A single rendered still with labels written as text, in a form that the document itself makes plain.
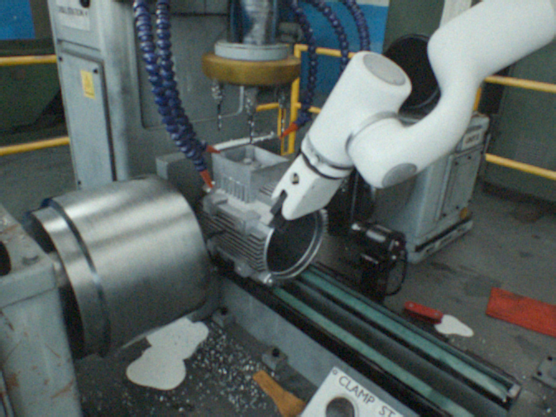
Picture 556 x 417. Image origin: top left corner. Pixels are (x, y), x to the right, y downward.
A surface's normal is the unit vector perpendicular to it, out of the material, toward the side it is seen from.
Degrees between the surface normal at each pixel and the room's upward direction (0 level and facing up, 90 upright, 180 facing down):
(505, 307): 1
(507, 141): 90
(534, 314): 3
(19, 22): 90
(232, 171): 90
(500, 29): 70
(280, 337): 90
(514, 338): 0
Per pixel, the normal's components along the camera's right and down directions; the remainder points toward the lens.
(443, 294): 0.05, -0.90
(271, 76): 0.46, 0.40
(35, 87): 0.72, 0.33
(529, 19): 0.04, 0.25
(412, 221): -0.72, 0.27
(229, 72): -0.37, 0.39
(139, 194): 0.21, -0.80
